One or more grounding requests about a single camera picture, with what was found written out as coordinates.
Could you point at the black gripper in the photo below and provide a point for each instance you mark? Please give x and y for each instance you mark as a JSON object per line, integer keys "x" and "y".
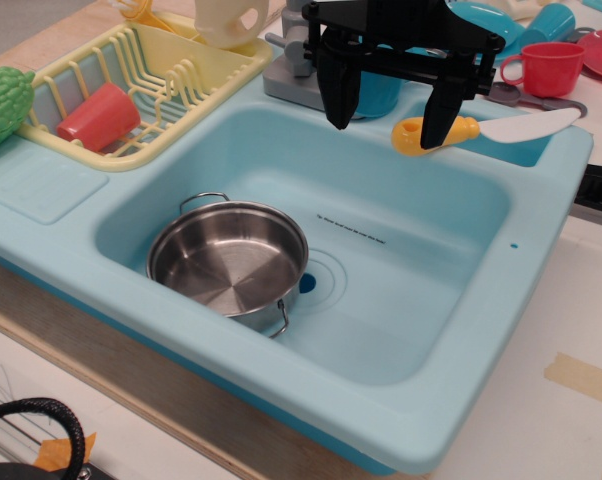
{"x": 422, "y": 41}

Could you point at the yellow handled white toy knife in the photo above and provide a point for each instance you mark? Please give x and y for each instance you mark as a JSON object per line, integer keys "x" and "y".
{"x": 406, "y": 134}

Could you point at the stainless steel pot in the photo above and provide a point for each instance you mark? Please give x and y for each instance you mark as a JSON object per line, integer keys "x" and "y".
{"x": 243, "y": 260}

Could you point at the blue plastic bowl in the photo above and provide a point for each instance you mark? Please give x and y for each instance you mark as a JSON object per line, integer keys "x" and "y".
{"x": 378, "y": 95}

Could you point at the grey toy faucet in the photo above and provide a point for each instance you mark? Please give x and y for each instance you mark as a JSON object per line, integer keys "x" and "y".
{"x": 291, "y": 77}

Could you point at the grey toy spoon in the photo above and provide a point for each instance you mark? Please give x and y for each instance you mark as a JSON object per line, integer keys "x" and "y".
{"x": 510, "y": 95}

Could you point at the blue plastic plate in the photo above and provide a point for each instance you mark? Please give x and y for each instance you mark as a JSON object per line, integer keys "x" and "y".
{"x": 494, "y": 20}

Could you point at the blue plastic tumbler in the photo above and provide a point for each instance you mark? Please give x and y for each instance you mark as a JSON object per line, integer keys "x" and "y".
{"x": 554, "y": 23}

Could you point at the light blue toy sink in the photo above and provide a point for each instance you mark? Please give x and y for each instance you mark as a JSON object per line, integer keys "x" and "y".
{"x": 423, "y": 266}

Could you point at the cream toy detergent bottle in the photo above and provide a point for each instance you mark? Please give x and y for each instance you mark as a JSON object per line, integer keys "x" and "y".
{"x": 229, "y": 24}

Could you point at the black device at right edge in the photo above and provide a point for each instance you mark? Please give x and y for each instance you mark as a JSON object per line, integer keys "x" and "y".
{"x": 589, "y": 193}

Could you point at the orange toy utensil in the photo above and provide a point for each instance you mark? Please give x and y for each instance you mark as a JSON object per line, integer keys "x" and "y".
{"x": 140, "y": 11}

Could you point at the red plastic cup in rack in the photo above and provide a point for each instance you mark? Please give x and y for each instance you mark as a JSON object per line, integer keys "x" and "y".
{"x": 102, "y": 119}

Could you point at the yellow dish rack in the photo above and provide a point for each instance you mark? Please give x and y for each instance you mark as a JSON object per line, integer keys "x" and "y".
{"x": 173, "y": 78}

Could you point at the beige masking tape strip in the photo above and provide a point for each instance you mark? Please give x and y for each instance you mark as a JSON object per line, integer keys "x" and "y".
{"x": 575, "y": 374}

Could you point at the green toy bitter gourd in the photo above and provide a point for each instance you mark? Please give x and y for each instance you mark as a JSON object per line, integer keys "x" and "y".
{"x": 16, "y": 99}

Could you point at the orange tape piece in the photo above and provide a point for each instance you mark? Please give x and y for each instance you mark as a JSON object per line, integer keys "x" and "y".
{"x": 54, "y": 455}

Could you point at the black base bottom left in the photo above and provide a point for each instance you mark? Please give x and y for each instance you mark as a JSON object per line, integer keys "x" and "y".
{"x": 20, "y": 471}

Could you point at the red cup with handle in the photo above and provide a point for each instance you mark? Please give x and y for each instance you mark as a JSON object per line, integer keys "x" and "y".
{"x": 549, "y": 69}

